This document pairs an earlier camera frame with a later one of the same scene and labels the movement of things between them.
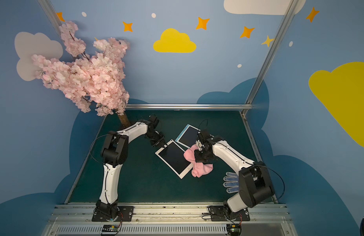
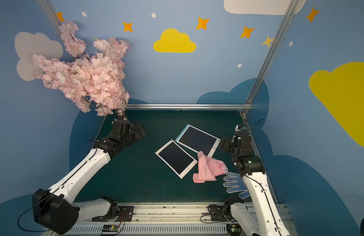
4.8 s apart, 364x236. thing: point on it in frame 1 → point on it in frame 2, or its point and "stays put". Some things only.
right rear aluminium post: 289,13 stays put
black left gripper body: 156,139 → 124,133
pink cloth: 198,168 → 209,168
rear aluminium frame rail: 188,106 stays put
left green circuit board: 110,229 stays put
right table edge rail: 254,144 stays put
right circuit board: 234,229 stays put
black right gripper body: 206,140 → 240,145
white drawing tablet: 172,155 stays put
